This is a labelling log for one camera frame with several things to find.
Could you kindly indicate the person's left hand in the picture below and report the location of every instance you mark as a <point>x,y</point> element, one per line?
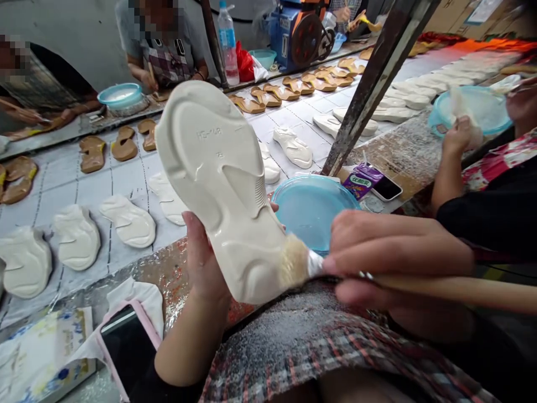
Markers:
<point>201,268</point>

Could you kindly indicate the person's right hand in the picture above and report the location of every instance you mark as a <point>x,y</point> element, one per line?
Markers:
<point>402,260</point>

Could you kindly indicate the person's right fingers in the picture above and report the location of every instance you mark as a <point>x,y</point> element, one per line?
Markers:
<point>352,260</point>

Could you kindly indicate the white rubber shoe sole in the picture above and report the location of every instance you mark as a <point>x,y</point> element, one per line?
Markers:
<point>218,168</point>

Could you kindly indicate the translucent blue plastic bowl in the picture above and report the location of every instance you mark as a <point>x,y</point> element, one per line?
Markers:
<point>310,210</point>

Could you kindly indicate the purple drink carton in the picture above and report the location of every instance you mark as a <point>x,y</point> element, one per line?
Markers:
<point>361,182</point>

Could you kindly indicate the white smartphone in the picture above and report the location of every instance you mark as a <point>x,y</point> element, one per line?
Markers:
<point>387,189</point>

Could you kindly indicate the person's body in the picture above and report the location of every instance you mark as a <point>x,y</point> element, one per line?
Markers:
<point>293,344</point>

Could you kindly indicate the row of white soles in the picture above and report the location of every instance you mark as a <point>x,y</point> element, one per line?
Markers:
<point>77,239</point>
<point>398,113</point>

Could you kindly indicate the blue bowl with white glue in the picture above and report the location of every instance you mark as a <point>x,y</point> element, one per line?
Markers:
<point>121,94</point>
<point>491,113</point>

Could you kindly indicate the small blue bowl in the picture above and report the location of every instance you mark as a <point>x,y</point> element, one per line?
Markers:
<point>262,56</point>

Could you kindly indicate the red plastic bag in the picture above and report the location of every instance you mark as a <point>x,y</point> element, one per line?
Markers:
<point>244,63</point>

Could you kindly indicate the blue machine with wheel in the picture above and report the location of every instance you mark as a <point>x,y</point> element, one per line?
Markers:
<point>293,33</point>

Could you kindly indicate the smartphone in pink case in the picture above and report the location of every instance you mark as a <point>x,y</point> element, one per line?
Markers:
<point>130,357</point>

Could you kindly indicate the red orange cloth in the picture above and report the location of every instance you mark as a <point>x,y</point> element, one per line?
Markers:
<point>470,43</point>

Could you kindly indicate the clear plastic water bottle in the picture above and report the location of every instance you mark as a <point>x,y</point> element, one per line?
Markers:
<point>228,46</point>

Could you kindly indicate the row of brown sandal soles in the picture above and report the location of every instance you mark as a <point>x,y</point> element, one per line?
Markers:
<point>126,145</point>

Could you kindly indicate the stack of cardboard boxes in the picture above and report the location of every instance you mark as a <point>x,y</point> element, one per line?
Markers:
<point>474,17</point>

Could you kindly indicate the blue floral paper box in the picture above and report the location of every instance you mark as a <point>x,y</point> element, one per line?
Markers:
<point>42,357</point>

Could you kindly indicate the thick grey metal post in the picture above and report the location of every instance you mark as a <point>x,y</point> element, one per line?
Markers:
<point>377,84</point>

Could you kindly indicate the thin dark metal post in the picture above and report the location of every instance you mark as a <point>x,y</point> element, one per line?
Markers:
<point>214,42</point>

